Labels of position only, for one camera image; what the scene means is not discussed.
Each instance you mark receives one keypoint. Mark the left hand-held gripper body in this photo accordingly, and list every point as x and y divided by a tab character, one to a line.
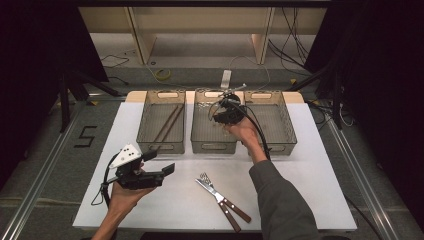
136	180

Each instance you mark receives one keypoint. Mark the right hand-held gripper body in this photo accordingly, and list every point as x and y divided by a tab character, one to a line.
230	115

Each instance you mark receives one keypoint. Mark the smoky clear plastic bin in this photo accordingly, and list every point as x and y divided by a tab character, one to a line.
206	130
150	126
276	128

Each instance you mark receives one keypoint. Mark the person's left hand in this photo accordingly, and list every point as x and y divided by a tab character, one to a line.
125	198

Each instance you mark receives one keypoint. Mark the person's right hand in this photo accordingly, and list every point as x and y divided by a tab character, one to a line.
245	131

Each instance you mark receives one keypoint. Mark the white table sheet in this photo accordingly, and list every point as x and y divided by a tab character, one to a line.
186	200

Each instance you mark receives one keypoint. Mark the white power strip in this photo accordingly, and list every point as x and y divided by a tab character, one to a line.
226	76

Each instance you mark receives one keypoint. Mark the light wooden shelf unit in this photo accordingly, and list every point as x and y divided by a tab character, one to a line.
206	21

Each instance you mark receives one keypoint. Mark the black metal stand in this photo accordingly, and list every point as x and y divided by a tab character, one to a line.
65	100
337	100

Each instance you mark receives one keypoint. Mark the black curtain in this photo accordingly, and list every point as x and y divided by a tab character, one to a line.
36	60
383	83

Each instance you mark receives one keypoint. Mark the aluminium floor rail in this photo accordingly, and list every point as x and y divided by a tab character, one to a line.
40	173
360	180

